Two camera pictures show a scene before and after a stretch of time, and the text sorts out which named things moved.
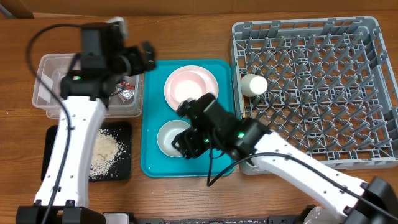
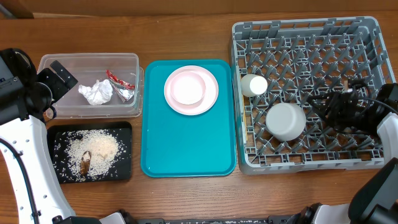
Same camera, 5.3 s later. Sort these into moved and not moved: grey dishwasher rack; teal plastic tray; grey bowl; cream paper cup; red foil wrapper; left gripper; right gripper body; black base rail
Moved: grey bowl; right gripper body; left gripper
Not moved: cream paper cup; teal plastic tray; black base rail; red foil wrapper; grey dishwasher rack
